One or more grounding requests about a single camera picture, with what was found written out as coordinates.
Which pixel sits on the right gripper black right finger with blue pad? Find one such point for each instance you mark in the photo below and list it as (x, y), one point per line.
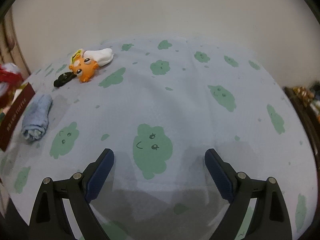
(257, 208)

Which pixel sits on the white sock yellow trim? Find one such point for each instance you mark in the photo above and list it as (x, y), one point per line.
(102, 57)

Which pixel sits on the red white cloth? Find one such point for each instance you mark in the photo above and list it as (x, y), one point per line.
(10, 76)

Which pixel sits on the dark wooden side furniture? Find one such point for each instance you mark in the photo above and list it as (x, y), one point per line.
(308, 120)

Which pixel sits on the rolled light blue towel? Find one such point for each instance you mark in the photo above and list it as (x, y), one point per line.
(35, 121)

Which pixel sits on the red gold toffee tin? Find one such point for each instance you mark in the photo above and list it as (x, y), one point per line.
(14, 114)

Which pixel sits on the beige floral curtain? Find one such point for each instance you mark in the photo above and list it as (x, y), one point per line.
(10, 49)

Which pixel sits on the orange plush toy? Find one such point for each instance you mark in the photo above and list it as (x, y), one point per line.
(84, 68)

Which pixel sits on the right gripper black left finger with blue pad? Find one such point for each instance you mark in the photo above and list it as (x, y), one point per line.
(49, 219)

